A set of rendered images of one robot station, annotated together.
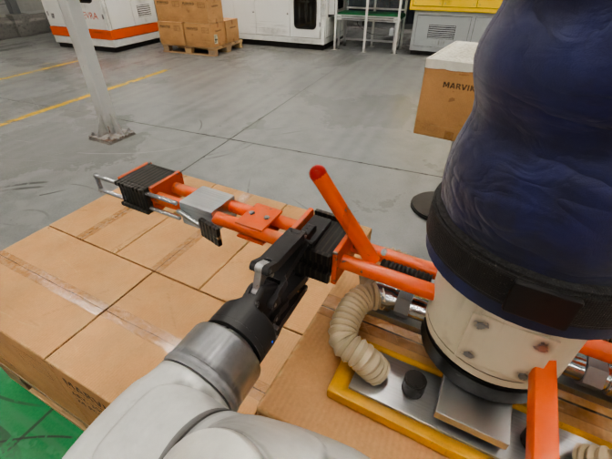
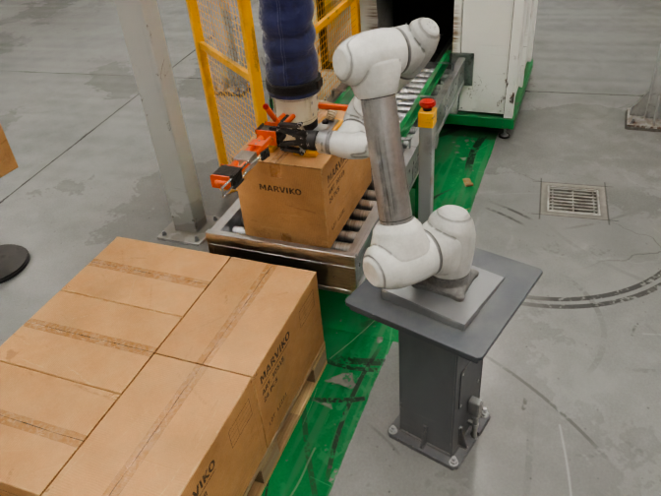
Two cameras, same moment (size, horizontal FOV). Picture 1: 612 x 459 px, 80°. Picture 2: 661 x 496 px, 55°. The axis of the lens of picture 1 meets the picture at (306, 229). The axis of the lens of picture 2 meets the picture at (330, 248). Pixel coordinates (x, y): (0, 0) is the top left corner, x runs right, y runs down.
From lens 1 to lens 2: 238 cm
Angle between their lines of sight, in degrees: 72
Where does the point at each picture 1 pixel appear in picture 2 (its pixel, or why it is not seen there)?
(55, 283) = (162, 419)
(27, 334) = (227, 402)
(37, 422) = not seen: outside the picture
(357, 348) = not seen: hidden behind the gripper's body
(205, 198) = (245, 155)
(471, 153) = (295, 67)
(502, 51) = (295, 46)
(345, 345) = not seen: hidden behind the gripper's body
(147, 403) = (343, 129)
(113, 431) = (350, 131)
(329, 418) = (322, 156)
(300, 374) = (308, 162)
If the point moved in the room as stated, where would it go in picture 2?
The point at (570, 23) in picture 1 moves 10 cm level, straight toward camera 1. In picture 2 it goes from (303, 37) to (327, 39)
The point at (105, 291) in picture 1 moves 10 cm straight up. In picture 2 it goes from (179, 375) to (172, 354)
